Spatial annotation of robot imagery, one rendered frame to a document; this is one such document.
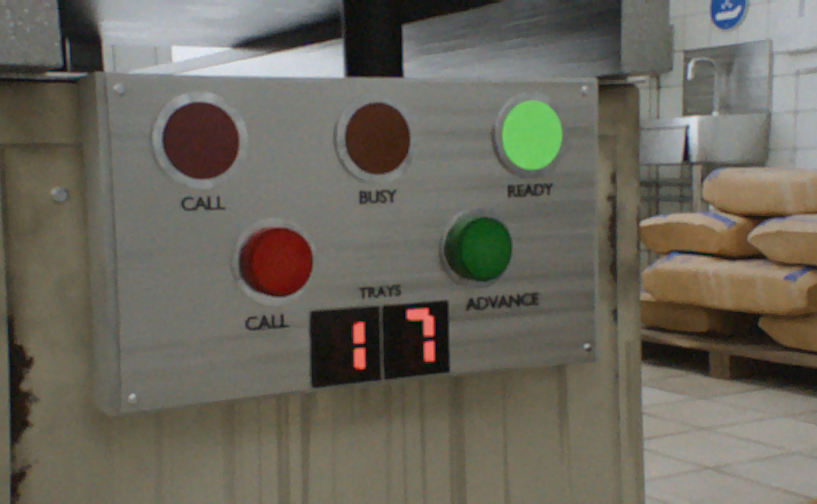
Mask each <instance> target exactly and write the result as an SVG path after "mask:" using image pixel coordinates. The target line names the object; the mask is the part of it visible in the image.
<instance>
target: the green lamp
mask: <svg viewBox="0 0 817 504"><path fill-rule="evenodd" d="M561 136H562V133H561V126H560V122H559V119H558V117H557V115H556V114H555V112H554V111H553V110H552V109H551V108H550V107H549V106H547V105H546V104H544V103H542V102H538V101H527V102H524V103H521V104H519V105H518V106H517V107H515V108H514V109H513V110H512V111H511V113H510V114H509V115H508V117H507V119H506V122H505V124H504V129H503V142H504V147H505V150H506V152H507V154H508V156H509V157H510V158H511V160H512V161H513V162H514V163H515V164H517V165H518V166H520V167H522V168H525V169H538V168H542V167H544V166H545V165H547V164H548V163H550V162H551V161H552V160H553V158H554V157H555V156H556V154H557V152H558V150H559V147H560V144H561Z"/></svg>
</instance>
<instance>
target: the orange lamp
mask: <svg viewBox="0 0 817 504"><path fill-rule="evenodd" d="M345 142H346V148H347V151H348V154H349V156H350V158H351V159H352V161H353V162H354V163H355V165H356V166H358V167H359V168H360V169H361V170H363V171H365V172H367V173H370V174H375V175H382V174H387V173H390V172H392V171H394V170H395V169H397V168H398V167H399V166H400V165H401V164H402V163H403V161H404V160H405V159H406V157H407V155H408V152H409V149H410V143H411V135H410V129H409V126H408V123H407V121H406V119H405V118H404V116H403V115H402V114H401V112H400V111H398V110H397V109H396V108H395V107H393V106H391V105H389V104H386V103H382V102H373V103H369V104H366V105H364V106H362V107H361V108H359V109H358V110H357V111H356V112H355V113H354V114H353V115H352V117H351V118H350V120H349V122H348V125H347V128H346V133H345Z"/></svg>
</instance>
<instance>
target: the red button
mask: <svg viewBox="0 0 817 504"><path fill-rule="evenodd" d="M242 269H243V273H244V276H245V278H246V280H247V282H248V283H249V284H250V285H251V287H252V288H253V289H255V290H256V291H257V292H259V293H261V294H264V295H267V296H271V297H280V298H282V297H287V296H290V295H293V294H295V293H296V292H298V291H299V290H300V289H301V288H302V287H303V286H305V284H306V283H307V281H308V280H309V278H310V275H311V273H312V269H313V254H312V251H311V248H310V246H309V244H308V242H307V241H306V240H305V238H304V237H303V236H302V235H300V234H299V233H298V232H296V231H294V230H292V229H288V228H283V227H270V228H266V229H264V230H261V231H260V232H258V233H256V234H255V235H254V236H253V237H252V238H251V239H250V240H249V242H248V243H247V245H246V247H245V249H244V252H243V256H242Z"/></svg>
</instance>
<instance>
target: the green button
mask: <svg viewBox="0 0 817 504"><path fill-rule="evenodd" d="M511 256H512V240H511V237H510V234H509V232H508V230H507V229H506V228H505V226H504V225H503V224H502V223H500V222H499V221H497V220H496V219H493V218H489V217H472V218H470V219H467V220H465V221H464V222H462V223H461V224H460V225H459V226H458V227H457V229H456V230H455V232H454V234H453V236H452V238H451V242H450V257H451V261H452V263H453V265H454V267H455V269H456V270H457V271H458V273H459V274H461V275H462V276H463V277H465V278H467V279H470V280H474V281H480V282H486V281H491V280H493V279H495V278H497V277H498V276H500V275H501V274H502V273H503V272H504V271H505V270H506V268H507V267H508V265H509V262H510V260H511Z"/></svg>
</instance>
